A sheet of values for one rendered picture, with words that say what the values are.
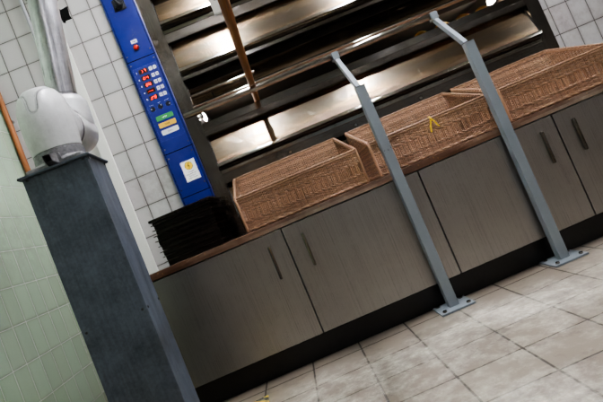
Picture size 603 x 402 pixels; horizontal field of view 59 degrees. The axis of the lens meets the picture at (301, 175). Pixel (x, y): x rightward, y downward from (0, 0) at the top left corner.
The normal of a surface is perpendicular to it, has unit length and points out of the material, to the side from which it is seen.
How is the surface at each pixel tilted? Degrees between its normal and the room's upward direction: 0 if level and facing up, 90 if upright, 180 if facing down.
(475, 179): 90
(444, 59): 70
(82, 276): 90
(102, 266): 90
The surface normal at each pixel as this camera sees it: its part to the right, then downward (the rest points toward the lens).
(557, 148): 0.02, -0.07
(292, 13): -0.11, -0.37
